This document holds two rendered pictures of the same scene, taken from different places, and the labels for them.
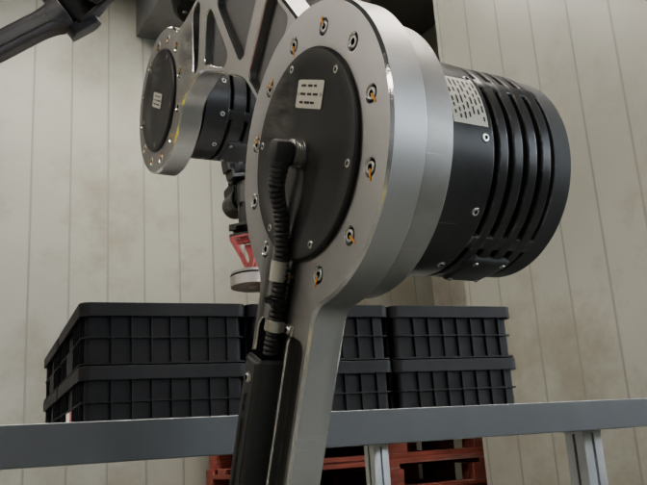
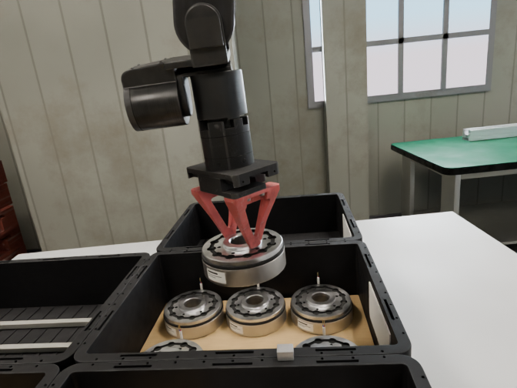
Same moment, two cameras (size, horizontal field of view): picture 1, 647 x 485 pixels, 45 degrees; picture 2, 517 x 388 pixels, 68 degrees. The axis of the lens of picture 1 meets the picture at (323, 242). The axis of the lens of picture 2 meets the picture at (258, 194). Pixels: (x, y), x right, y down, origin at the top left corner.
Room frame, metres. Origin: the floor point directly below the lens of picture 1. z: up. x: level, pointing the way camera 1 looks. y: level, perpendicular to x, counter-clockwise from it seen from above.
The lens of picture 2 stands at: (1.41, 0.52, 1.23)
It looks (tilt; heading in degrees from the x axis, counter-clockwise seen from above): 17 degrees down; 300
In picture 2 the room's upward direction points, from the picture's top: 6 degrees counter-clockwise
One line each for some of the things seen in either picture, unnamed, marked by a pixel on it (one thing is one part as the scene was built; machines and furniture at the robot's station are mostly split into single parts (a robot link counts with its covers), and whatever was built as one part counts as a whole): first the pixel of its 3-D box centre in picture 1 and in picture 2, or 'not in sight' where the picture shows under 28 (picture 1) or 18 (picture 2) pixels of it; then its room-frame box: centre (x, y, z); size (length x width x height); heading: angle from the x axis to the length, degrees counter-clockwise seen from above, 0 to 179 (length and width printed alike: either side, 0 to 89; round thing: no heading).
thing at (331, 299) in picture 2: not in sight; (320, 298); (1.62, -0.01, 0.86); 0.05 x 0.05 x 0.01
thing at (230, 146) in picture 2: (251, 219); (228, 148); (1.66, 0.15, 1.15); 0.10 x 0.07 x 0.07; 159
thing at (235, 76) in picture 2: (248, 194); (214, 95); (1.66, 0.16, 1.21); 0.07 x 0.06 x 0.07; 29
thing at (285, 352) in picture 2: not in sight; (285, 352); (1.58, 0.21, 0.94); 0.02 x 0.01 x 0.01; 24
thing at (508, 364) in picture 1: (413, 395); not in sight; (1.81, -0.18, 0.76); 0.40 x 0.30 x 0.12; 24
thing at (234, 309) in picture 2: not in sight; (255, 303); (1.72, 0.03, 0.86); 0.10 x 0.10 x 0.01
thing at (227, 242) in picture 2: not in sight; (241, 241); (1.65, 0.15, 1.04); 0.05 x 0.05 x 0.01
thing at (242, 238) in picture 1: (250, 249); (242, 208); (1.64, 0.16, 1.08); 0.07 x 0.07 x 0.09; 69
